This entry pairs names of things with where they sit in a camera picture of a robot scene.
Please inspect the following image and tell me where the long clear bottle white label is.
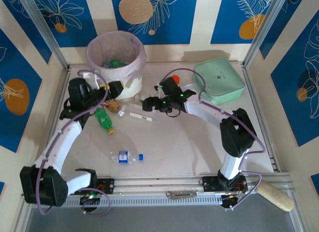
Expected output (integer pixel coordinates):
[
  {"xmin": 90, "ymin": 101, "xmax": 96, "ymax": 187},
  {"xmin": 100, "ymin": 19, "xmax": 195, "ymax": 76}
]
[{"xmin": 123, "ymin": 103, "xmax": 154, "ymax": 123}]

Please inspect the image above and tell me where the green plastic bottle yellow cap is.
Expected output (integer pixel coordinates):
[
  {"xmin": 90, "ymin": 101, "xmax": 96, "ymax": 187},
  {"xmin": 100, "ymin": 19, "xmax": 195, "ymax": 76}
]
[
  {"xmin": 95, "ymin": 107, "xmax": 115, "ymax": 135},
  {"xmin": 108, "ymin": 57, "xmax": 125, "ymax": 68}
]

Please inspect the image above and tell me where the crushed clear bottle blue label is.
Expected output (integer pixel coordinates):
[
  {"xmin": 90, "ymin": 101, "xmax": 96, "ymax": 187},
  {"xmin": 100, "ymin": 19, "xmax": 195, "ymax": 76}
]
[{"xmin": 109, "ymin": 150, "xmax": 145, "ymax": 165}]

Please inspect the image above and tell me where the white bin with pink liner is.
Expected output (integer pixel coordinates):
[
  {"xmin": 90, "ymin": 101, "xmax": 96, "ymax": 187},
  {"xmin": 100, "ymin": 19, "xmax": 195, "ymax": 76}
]
[{"xmin": 86, "ymin": 29, "xmax": 147, "ymax": 85}]

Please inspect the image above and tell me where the white ribbed waste bin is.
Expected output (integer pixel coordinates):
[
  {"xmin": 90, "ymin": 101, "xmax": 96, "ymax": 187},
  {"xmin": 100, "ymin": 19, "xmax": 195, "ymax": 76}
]
[{"xmin": 99, "ymin": 72, "xmax": 143, "ymax": 103}]

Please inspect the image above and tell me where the metal latch plate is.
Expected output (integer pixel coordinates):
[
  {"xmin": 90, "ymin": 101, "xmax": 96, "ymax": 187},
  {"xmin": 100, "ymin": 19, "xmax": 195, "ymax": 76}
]
[{"xmin": 165, "ymin": 190, "xmax": 199, "ymax": 199}]

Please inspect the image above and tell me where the black left connector board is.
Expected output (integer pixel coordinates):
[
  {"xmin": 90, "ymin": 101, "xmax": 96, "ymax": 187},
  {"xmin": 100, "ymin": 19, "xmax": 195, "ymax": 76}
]
[{"xmin": 79, "ymin": 193, "xmax": 102, "ymax": 206}]

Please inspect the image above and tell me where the black connector board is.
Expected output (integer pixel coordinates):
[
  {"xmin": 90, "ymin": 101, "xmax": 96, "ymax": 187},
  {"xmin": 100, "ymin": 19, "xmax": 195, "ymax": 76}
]
[
  {"xmin": 220, "ymin": 193, "xmax": 244, "ymax": 209},
  {"xmin": 79, "ymin": 193, "xmax": 102, "ymax": 206}
]

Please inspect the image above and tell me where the black right connector board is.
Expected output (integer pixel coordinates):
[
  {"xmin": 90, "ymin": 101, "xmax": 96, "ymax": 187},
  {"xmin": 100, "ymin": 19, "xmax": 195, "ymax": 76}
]
[{"xmin": 220, "ymin": 193, "xmax": 244, "ymax": 209}]

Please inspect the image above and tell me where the beige foam roller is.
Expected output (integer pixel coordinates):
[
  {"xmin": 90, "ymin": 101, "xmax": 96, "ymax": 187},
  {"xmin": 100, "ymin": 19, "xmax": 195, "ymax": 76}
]
[{"xmin": 256, "ymin": 181, "xmax": 295, "ymax": 212}]

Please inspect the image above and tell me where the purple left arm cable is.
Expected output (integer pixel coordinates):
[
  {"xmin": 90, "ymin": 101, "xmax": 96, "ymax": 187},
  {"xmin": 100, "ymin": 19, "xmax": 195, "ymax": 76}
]
[{"xmin": 36, "ymin": 71, "xmax": 112, "ymax": 216}]

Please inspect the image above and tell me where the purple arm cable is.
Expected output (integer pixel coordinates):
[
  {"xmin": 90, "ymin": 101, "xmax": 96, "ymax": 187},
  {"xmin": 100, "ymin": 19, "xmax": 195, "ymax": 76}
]
[
  {"xmin": 159, "ymin": 68, "xmax": 266, "ymax": 212},
  {"xmin": 36, "ymin": 71, "xmax": 112, "ymax": 216}
]

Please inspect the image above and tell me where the aluminium side rail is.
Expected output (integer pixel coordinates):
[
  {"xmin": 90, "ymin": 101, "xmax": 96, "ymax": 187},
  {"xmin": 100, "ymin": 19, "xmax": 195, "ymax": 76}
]
[
  {"xmin": 36, "ymin": 67, "xmax": 73, "ymax": 179},
  {"xmin": 242, "ymin": 63, "xmax": 282, "ymax": 173}
]

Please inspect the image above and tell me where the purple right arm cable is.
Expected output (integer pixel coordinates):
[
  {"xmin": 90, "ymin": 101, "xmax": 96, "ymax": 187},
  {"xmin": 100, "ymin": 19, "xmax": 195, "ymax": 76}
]
[{"xmin": 159, "ymin": 68, "xmax": 266, "ymax": 212}]

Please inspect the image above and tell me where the aluminium frame post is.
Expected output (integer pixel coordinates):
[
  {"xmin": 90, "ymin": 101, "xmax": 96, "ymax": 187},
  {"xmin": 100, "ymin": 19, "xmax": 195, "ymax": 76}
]
[
  {"xmin": 17, "ymin": 0, "xmax": 70, "ymax": 70},
  {"xmin": 242, "ymin": 0, "xmax": 292, "ymax": 69}
]

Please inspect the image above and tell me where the aluminium front rail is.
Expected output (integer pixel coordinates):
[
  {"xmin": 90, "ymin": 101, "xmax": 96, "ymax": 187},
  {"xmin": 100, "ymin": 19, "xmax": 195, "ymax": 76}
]
[{"xmin": 21, "ymin": 172, "xmax": 296, "ymax": 209}]

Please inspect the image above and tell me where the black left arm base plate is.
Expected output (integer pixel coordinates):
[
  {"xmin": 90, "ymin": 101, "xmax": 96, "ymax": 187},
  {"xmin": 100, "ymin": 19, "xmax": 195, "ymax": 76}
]
[{"xmin": 96, "ymin": 178, "xmax": 115, "ymax": 195}]

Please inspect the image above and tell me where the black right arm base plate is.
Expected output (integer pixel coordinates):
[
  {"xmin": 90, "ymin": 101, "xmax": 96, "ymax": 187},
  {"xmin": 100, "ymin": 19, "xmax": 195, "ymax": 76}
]
[{"xmin": 199, "ymin": 176, "xmax": 247, "ymax": 193}]

